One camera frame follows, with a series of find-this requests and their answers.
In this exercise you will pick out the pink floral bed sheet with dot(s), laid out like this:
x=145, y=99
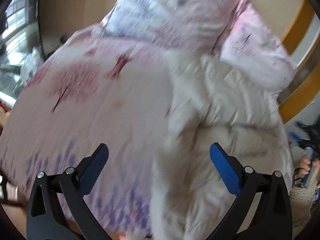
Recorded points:
x=94, y=90

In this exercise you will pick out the beige puffer jacket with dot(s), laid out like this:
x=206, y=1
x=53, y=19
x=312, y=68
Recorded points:
x=212, y=102

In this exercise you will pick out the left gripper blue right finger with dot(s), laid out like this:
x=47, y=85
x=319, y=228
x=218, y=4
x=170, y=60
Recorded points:
x=273, y=216

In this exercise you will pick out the floral pink pillow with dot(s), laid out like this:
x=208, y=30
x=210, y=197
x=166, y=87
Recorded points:
x=200, y=25
x=252, y=47

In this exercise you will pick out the wooden glass door frame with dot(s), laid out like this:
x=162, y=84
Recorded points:
x=302, y=43

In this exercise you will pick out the right floral pink pillow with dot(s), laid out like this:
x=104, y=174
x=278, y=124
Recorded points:
x=252, y=47

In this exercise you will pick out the left floral pink pillow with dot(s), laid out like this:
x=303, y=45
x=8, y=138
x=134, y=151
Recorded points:
x=200, y=25

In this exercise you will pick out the black television screen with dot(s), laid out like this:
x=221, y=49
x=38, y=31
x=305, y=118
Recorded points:
x=21, y=47

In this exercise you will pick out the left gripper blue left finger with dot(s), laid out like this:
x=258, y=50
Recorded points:
x=56, y=208

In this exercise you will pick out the person right hand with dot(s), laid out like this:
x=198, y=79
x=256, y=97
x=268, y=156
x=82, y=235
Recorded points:
x=306, y=164

